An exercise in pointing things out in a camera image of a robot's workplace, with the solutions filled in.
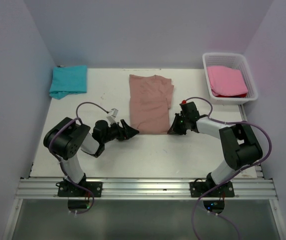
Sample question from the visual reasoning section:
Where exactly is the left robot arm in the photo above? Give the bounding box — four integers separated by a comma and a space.
43, 117, 139, 196

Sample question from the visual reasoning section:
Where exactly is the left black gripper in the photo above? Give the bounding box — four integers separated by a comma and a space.
102, 119, 138, 144

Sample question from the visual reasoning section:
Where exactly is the red t-shirt in basket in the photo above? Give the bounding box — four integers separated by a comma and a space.
212, 91, 247, 98

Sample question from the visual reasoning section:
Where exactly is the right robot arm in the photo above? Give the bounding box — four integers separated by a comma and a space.
167, 100, 263, 198

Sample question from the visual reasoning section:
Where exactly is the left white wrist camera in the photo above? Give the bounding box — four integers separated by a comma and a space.
106, 108, 118, 124

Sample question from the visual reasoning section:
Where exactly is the folded teal t-shirt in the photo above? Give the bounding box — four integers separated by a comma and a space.
49, 65, 87, 100

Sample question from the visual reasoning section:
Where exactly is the aluminium mounting rail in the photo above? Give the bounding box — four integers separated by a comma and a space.
14, 177, 278, 200

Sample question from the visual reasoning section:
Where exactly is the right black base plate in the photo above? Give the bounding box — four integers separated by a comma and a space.
189, 181, 235, 198

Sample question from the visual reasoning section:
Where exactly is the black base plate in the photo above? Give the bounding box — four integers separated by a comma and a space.
189, 181, 235, 198
55, 181, 103, 198

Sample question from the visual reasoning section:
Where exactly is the dusty pink printed t-shirt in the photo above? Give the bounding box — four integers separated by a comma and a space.
129, 74, 174, 135

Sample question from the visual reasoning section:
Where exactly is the folded pink t-shirt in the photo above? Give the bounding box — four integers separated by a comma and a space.
207, 65, 248, 96

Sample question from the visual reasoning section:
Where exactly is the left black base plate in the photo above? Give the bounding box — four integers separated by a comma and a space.
55, 181, 103, 198

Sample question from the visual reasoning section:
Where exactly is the white plastic basket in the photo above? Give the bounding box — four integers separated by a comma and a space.
202, 52, 258, 105

